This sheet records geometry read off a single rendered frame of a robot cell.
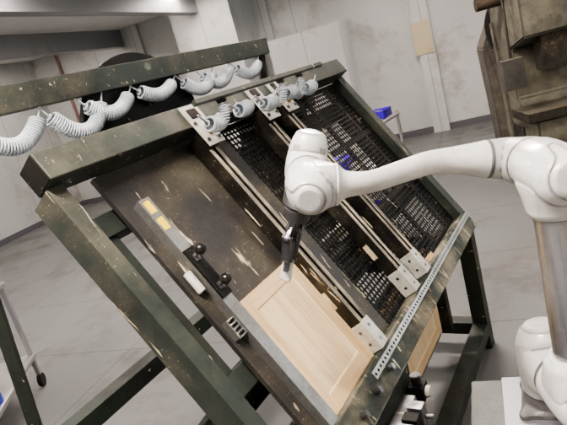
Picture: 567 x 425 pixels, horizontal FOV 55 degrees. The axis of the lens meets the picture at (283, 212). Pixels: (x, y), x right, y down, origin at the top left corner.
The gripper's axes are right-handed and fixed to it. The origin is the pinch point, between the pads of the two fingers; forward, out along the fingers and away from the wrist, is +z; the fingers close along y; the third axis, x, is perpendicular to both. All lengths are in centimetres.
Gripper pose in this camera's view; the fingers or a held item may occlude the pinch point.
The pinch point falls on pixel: (287, 269)
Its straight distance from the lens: 155.9
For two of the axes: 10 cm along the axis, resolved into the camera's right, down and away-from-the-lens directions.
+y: -3.7, 3.4, -8.7
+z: -1.5, 9.0, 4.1
